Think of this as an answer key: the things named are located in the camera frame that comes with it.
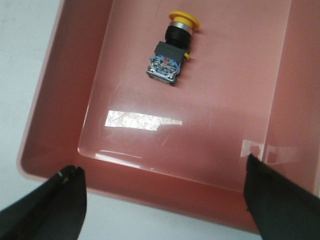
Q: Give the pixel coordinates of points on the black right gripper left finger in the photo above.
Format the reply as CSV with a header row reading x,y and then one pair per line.
x,y
56,210

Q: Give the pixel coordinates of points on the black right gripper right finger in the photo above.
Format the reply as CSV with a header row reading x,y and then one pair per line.
x,y
281,209

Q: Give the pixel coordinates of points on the yellow push button switch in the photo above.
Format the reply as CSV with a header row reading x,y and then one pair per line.
x,y
169,55

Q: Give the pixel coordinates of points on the pink plastic bin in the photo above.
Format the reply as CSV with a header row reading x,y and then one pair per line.
x,y
250,86

